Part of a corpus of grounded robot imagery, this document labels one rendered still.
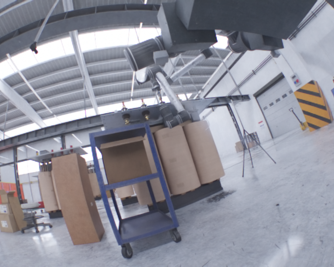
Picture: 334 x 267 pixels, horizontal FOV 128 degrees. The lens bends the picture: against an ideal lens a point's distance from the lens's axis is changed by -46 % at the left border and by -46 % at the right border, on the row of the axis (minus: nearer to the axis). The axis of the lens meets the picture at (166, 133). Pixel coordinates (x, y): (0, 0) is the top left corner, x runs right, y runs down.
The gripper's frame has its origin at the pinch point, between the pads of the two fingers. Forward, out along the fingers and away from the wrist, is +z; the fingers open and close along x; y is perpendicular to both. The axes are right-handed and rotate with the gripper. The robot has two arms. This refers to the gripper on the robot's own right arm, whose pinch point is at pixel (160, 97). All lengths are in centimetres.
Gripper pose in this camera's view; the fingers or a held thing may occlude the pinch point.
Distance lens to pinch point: 217.5
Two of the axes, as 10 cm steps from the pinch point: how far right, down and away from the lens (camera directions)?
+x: -0.9, 2.8, 9.6
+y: 9.5, -2.5, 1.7
